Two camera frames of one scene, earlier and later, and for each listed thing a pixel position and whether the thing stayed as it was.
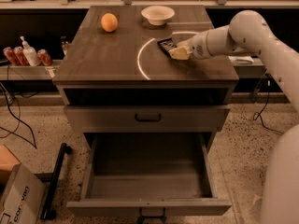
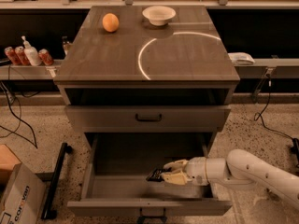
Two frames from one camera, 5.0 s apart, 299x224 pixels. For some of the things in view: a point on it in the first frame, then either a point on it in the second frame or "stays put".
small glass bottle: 64,45 stays put
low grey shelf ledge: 30,72 stays put
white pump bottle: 31,53 stays put
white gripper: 195,46 -> 196,169
